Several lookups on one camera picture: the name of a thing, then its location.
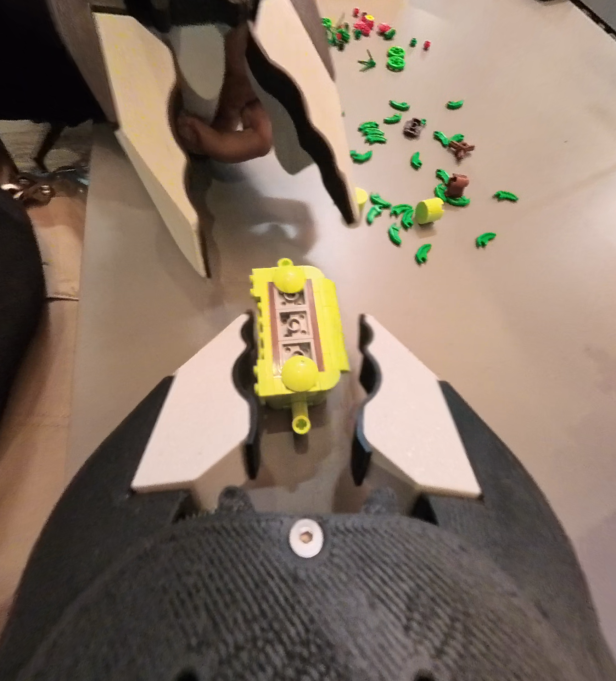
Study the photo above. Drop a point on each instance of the dark brown round brick piece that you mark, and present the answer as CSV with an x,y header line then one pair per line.
x,y
414,127

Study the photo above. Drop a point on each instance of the brown branched brick piece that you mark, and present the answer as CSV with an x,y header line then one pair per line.
x,y
462,149

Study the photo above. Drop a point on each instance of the scattered green leaf pieces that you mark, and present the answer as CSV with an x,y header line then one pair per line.
x,y
486,239

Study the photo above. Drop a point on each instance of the cluster of red flower pieces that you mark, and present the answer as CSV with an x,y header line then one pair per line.
x,y
364,24

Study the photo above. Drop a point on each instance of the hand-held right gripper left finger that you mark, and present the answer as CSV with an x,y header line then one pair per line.
x,y
196,425

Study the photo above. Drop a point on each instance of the dark green sprig piece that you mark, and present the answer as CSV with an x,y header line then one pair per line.
x,y
367,63

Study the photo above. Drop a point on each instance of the brown stump brick piece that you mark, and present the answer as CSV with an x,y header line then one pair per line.
x,y
459,185

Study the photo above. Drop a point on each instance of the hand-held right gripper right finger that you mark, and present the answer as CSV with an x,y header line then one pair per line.
x,y
414,431

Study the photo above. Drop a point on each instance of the lime brick pot figure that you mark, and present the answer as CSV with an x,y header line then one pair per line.
x,y
329,319

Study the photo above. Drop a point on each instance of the person's left hand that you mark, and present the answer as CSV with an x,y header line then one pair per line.
x,y
233,138

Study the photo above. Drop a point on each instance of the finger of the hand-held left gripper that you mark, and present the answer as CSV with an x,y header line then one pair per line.
x,y
308,64
143,106

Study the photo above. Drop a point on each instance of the lime cylinder brick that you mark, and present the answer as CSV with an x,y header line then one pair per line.
x,y
429,210
361,202

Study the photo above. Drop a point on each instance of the clear plastic bag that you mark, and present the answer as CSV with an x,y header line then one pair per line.
x,y
26,189

